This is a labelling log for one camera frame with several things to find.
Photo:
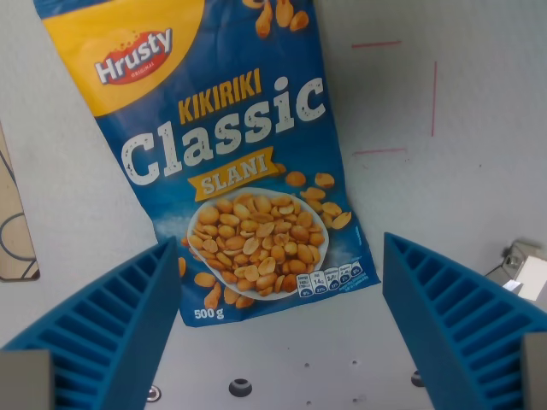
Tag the metal corner bracket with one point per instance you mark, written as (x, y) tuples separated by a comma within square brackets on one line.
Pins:
[(519, 267)]

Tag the blue Hrusty peanut bag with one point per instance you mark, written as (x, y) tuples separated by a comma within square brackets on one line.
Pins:
[(222, 154)]

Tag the beige cardboard sheet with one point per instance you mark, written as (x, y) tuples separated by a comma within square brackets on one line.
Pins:
[(13, 222)]

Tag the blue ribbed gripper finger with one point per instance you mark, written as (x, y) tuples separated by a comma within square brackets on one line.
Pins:
[(461, 316), (107, 324)]

